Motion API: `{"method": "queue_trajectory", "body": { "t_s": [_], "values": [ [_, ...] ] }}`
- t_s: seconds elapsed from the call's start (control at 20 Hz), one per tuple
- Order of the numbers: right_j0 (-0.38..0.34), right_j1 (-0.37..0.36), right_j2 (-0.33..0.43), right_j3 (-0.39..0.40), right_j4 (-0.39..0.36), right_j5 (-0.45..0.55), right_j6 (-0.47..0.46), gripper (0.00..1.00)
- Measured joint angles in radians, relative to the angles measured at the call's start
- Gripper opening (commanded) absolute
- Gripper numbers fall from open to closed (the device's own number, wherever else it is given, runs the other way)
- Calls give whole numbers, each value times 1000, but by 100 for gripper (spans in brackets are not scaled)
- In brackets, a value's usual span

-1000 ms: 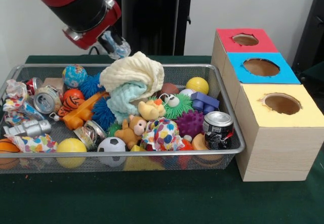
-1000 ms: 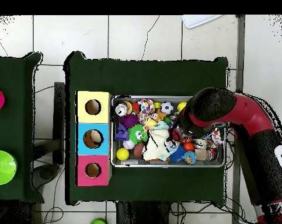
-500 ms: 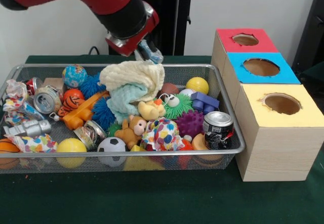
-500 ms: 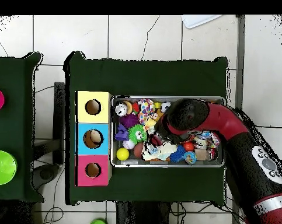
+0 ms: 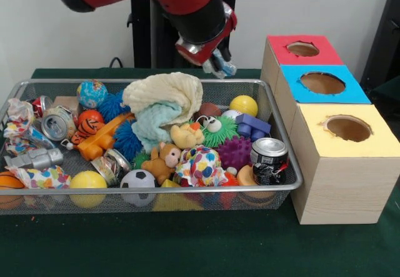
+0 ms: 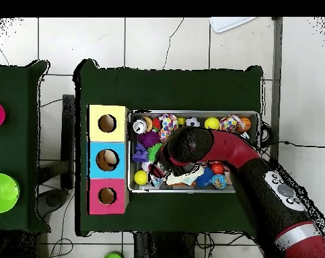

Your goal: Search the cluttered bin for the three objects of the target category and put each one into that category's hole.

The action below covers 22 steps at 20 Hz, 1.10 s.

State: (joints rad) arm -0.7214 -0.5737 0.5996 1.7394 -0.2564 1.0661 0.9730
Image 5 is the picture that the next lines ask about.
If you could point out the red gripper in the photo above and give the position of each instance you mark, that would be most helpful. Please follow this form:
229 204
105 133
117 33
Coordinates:
200 55

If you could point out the cream waffle cloth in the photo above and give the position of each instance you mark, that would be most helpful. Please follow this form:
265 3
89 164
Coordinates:
165 92

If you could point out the mint waffle cloth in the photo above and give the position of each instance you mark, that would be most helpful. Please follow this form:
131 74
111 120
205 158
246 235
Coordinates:
153 125

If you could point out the smooth yellow ball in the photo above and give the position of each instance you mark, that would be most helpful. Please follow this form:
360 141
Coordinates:
244 105

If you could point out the green spiky toy with eyes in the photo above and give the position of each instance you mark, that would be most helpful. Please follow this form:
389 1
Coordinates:
225 130

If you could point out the purple spiky ball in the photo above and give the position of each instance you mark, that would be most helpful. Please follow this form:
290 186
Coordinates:
234 152

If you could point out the polka dot cloth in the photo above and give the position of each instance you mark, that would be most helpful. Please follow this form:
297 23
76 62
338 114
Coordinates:
200 164

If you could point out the black and white can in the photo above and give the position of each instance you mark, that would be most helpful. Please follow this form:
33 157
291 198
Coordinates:
268 161

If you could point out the small soccer ball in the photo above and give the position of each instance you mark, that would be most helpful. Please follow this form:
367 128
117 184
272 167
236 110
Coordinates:
138 179

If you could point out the black chair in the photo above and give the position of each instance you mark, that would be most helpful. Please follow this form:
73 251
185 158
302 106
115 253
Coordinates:
384 39

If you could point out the dark green side table cloth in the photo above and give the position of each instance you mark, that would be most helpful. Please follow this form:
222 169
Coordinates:
390 92

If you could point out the yellow tennis-style ball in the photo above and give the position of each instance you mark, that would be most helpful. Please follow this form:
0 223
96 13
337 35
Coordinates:
88 180

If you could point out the small orange basketball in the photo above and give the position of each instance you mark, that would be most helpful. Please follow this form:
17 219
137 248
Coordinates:
9 181

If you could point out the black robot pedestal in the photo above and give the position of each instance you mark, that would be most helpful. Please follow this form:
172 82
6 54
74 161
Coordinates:
147 39

